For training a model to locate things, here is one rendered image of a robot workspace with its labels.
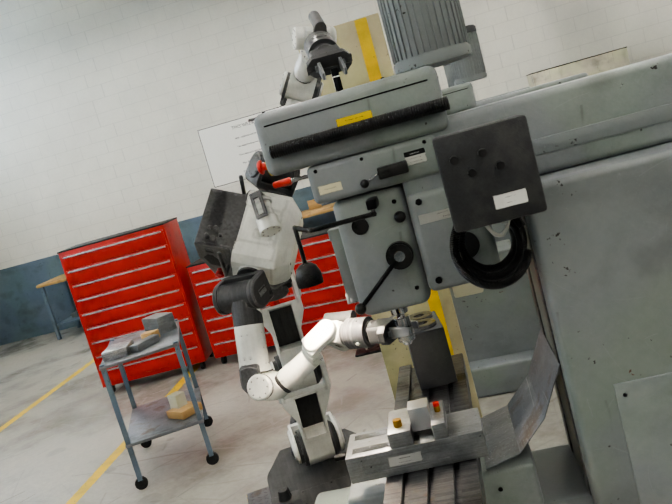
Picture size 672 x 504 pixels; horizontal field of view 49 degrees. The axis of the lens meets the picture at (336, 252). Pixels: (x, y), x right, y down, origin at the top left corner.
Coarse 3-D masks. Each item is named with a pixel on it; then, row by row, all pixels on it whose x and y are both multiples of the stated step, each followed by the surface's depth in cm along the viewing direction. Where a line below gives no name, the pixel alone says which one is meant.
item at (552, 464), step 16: (560, 448) 217; (544, 464) 211; (560, 464) 208; (576, 464) 206; (544, 480) 202; (560, 480) 200; (576, 480) 198; (320, 496) 229; (336, 496) 226; (544, 496) 195; (560, 496) 193; (576, 496) 191
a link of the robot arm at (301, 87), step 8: (296, 64) 229; (304, 64) 224; (296, 72) 230; (304, 72) 228; (296, 80) 234; (304, 80) 232; (312, 80) 233; (320, 80) 236; (288, 88) 234; (296, 88) 234; (304, 88) 234; (312, 88) 234; (288, 96) 237; (296, 96) 236; (304, 96) 235; (312, 96) 235
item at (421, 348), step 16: (416, 320) 245; (432, 320) 239; (416, 336) 234; (432, 336) 234; (416, 352) 234; (432, 352) 234; (448, 352) 234; (416, 368) 235; (432, 368) 235; (448, 368) 235; (432, 384) 236
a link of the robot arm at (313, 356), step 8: (328, 320) 212; (320, 328) 212; (328, 328) 210; (336, 328) 211; (312, 336) 212; (320, 336) 211; (328, 336) 210; (304, 344) 213; (312, 344) 211; (320, 344) 210; (304, 352) 214; (312, 352) 211; (312, 360) 213; (320, 360) 216
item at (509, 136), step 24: (504, 120) 155; (456, 144) 156; (480, 144) 156; (504, 144) 155; (528, 144) 155; (456, 168) 157; (480, 168) 157; (504, 168) 156; (528, 168) 156; (456, 192) 158; (480, 192) 158; (504, 192) 157; (528, 192) 156; (456, 216) 159; (480, 216) 159; (504, 216) 158
